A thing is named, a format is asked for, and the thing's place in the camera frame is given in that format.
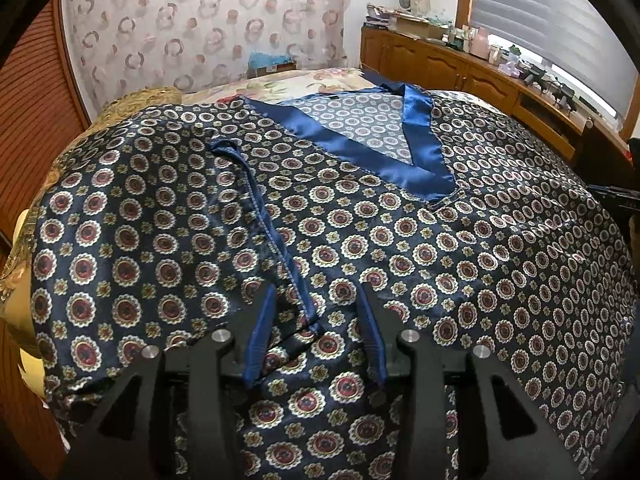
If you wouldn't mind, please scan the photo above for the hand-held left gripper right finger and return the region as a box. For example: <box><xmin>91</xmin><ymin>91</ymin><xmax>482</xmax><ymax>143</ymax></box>
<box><xmin>356</xmin><ymin>282</ymin><xmax>583</xmax><ymax>480</ymax></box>

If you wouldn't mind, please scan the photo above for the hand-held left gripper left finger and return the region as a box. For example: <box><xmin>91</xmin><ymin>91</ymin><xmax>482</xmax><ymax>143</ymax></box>
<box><xmin>57</xmin><ymin>284</ymin><xmax>279</xmax><ymax>480</ymax></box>

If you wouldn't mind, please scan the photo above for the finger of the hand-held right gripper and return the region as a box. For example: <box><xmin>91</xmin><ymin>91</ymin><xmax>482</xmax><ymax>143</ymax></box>
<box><xmin>586</xmin><ymin>186</ymin><xmax>640</xmax><ymax>211</ymax></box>

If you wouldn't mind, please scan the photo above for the navy medallion-print satin shirt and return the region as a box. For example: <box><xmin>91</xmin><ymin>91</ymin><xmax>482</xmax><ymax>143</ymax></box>
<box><xmin>30</xmin><ymin>77</ymin><xmax>638</xmax><ymax>480</ymax></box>

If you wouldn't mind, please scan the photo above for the black desk device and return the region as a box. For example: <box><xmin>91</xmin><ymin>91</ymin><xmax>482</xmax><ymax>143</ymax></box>
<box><xmin>520</xmin><ymin>65</ymin><xmax>556</xmax><ymax>87</ymax></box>
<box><xmin>550</xmin><ymin>82</ymin><xmax>582</xmax><ymax>109</ymax></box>

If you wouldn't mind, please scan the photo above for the grey window blind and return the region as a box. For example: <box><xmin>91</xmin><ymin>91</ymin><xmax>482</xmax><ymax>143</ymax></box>
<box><xmin>472</xmin><ymin>0</ymin><xmax>640</xmax><ymax>117</ymax></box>

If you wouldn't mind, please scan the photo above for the pink bottle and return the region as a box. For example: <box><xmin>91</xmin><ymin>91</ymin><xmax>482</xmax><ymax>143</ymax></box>
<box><xmin>470</xmin><ymin>27</ymin><xmax>492</xmax><ymax>56</ymax></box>

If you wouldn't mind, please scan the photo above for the wooden sideboard cabinet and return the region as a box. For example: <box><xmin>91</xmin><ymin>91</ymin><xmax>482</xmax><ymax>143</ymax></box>
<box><xmin>360</xmin><ymin>27</ymin><xmax>636</xmax><ymax>161</ymax></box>

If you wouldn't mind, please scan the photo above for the open cardboard box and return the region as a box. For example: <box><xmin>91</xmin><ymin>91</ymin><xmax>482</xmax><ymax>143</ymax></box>
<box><xmin>389</xmin><ymin>12</ymin><xmax>447</xmax><ymax>41</ymax></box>

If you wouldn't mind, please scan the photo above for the yellow cushion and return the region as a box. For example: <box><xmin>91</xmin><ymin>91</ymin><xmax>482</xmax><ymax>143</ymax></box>
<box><xmin>12</xmin><ymin>207</ymin><xmax>36</xmax><ymax>391</ymax></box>

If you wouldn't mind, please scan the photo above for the mustard patterned folded cloth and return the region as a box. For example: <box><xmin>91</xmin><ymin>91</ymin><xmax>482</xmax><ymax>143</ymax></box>
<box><xmin>0</xmin><ymin>86</ymin><xmax>183</xmax><ymax>356</ymax></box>

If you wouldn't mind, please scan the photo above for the pink floral quilt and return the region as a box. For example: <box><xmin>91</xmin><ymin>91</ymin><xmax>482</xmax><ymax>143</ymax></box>
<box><xmin>180</xmin><ymin>66</ymin><xmax>371</xmax><ymax>108</ymax></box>

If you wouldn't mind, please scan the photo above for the box with blue wrapping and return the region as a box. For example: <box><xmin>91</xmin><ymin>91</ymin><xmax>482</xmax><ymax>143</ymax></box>
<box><xmin>248</xmin><ymin>50</ymin><xmax>297</xmax><ymax>76</ymax></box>

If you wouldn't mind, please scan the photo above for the stack of papers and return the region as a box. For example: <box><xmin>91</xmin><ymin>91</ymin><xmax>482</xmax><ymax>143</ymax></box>
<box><xmin>365</xmin><ymin>2</ymin><xmax>397</xmax><ymax>29</ymax></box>

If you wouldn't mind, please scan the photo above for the sheer curtain with ring print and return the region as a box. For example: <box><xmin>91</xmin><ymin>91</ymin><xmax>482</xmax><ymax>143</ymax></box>
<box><xmin>60</xmin><ymin>0</ymin><xmax>358</xmax><ymax>107</ymax></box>

